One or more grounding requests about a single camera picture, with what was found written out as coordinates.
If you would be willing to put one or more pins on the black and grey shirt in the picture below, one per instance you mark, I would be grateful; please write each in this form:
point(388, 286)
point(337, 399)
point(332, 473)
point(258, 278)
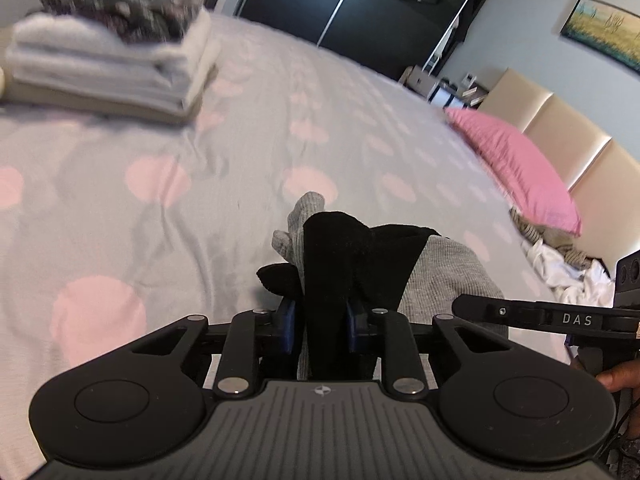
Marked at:
point(330, 260)

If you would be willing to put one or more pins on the polka dot bed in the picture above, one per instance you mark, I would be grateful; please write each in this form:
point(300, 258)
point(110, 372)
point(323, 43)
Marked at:
point(250, 135)

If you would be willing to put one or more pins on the pink pillow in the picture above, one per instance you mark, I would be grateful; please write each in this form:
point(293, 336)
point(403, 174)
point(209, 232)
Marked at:
point(520, 170)

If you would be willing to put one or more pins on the beige folded garment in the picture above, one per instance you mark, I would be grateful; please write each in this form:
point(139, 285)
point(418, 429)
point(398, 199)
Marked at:
point(75, 105)

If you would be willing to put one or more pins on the white shirt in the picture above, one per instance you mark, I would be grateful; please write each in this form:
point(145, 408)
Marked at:
point(565, 275)

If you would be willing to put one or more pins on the olive striped garment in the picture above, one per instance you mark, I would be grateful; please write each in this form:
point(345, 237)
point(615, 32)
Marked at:
point(570, 252)

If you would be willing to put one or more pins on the light grey folded garment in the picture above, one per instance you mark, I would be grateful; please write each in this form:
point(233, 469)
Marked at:
point(65, 35)

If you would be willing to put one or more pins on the white nightstand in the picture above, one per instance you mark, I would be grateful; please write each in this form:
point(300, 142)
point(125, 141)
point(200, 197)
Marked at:
point(440, 92)

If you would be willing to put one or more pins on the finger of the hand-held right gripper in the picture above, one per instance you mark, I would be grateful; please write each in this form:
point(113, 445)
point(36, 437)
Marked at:
point(495, 312)

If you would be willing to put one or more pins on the stack of folded clothes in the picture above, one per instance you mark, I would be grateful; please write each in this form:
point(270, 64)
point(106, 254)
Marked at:
point(100, 82)

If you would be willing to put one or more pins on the framed landscape painting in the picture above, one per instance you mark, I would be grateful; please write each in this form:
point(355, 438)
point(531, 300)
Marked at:
point(600, 30)

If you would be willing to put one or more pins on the black sliding wardrobe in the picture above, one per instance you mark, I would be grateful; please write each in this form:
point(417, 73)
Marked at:
point(380, 5)

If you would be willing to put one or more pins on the dark floral folded garment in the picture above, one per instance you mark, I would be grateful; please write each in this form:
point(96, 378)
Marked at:
point(125, 5)

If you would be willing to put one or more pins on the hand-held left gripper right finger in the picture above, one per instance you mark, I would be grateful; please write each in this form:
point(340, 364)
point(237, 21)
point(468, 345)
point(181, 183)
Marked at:
point(353, 327)

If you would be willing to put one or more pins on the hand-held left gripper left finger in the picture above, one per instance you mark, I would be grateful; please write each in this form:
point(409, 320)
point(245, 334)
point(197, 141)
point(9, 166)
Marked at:
point(288, 327)

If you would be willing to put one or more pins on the cream padded headboard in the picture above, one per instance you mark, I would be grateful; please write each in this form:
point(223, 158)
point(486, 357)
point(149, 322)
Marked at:
point(565, 125)

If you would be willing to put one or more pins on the person's right hand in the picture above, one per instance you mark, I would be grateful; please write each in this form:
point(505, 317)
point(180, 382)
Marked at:
point(622, 379)

